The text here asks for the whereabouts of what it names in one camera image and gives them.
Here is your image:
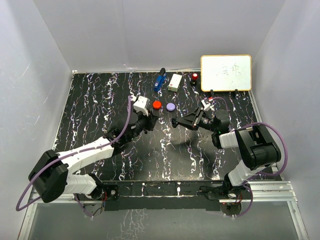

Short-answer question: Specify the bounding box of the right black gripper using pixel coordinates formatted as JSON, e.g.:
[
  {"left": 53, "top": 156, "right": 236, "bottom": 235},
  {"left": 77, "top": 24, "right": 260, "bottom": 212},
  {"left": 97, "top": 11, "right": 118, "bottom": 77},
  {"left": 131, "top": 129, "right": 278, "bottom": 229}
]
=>
[{"left": 176, "top": 106, "right": 218, "bottom": 133}]

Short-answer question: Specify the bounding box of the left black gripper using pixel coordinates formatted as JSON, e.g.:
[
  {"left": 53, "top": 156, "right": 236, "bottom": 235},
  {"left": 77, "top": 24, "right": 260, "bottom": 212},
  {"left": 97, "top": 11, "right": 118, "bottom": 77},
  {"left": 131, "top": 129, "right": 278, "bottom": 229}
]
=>
[{"left": 126, "top": 108, "right": 159, "bottom": 143}]

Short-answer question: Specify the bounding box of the orange earbud charging case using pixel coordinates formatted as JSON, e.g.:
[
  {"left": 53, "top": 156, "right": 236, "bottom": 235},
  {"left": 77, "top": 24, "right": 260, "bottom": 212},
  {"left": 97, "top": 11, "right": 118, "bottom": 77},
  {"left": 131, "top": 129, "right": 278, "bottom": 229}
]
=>
[{"left": 152, "top": 100, "right": 162, "bottom": 110}]

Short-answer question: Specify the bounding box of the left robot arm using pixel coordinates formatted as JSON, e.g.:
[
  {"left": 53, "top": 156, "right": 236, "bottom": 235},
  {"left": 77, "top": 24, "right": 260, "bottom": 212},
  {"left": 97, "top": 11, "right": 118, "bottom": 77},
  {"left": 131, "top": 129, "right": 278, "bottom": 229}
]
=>
[{"left": 28, "top": 110, "right": 159, "bottom": 203}]

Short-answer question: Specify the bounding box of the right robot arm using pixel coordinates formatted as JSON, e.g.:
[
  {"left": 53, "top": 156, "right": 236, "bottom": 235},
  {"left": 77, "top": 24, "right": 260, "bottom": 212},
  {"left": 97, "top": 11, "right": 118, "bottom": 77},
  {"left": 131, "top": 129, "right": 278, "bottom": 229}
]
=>
[{"left": 171, "top": 107, "right": 282, "bottom": 199}]

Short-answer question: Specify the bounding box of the red emergency stop button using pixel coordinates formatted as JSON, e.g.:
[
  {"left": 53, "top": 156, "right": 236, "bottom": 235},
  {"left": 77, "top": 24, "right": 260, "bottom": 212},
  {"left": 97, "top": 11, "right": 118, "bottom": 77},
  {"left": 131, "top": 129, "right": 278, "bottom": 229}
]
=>
[{"left": 190, "top": 72, "right": 199, "bottom": 86}]

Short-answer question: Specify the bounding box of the white rectangular box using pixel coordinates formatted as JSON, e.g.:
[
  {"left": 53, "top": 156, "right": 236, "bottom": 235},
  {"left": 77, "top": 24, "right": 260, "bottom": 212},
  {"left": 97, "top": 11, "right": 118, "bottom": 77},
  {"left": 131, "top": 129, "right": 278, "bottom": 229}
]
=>
[{"left": 168, "top": 73, "right": 182, "bottom": 92}]

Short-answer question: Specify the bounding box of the blue black stapler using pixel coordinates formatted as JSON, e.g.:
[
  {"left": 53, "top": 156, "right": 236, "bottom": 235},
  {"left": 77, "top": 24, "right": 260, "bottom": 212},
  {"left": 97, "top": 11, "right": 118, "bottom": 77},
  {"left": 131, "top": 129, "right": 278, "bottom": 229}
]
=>
[{"left": 153, "top": 67, "right": 167, "bottom": 92}]

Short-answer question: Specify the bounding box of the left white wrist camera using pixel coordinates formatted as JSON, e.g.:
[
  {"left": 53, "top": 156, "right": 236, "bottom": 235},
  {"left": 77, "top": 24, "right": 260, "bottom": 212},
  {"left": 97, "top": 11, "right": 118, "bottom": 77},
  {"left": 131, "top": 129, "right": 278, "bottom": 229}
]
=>
[{"left": 130, "top": 95, "right": 150, "bottom": 117}]

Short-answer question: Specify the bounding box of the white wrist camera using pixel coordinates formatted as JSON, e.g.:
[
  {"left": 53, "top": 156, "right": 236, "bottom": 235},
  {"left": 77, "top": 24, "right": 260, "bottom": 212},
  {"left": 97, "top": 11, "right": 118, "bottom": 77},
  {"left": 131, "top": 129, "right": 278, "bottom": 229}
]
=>
[
  {"left": 130, "top": 95, "right": 150, "bottom": 117},
  {"left": 201, "top": 97, "right": 213, "bottom": 112}
]

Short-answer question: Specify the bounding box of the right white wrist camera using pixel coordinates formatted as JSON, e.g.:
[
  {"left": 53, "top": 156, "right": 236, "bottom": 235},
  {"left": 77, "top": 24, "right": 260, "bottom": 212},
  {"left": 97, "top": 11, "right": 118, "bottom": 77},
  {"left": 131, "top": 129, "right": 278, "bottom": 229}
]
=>
[{"left": 201, "top": 97, "right": 213, "bottom": 112}]

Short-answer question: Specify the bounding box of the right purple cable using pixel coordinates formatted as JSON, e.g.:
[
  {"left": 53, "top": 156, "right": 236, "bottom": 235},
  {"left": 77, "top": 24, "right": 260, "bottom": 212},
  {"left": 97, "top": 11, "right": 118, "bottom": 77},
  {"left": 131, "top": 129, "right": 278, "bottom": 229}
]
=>
[{"left": 208, "top": 96, "right": 289, "bottom": 221}]

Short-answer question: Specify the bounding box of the white whiteboard wooden frame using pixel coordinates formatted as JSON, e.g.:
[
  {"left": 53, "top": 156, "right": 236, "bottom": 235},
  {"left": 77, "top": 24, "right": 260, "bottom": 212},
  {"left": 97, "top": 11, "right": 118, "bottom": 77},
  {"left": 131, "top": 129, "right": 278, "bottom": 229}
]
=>
[{"left": 200, "top": 54, "right": 252, "bottom": 92}]

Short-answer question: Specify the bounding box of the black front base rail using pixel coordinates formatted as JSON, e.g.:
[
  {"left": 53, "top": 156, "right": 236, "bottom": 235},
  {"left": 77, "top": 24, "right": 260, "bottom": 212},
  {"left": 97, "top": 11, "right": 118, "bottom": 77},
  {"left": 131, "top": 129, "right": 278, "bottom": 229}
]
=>
[{"left": 74, "top": 180, "right": 253, "bottom": 212}]

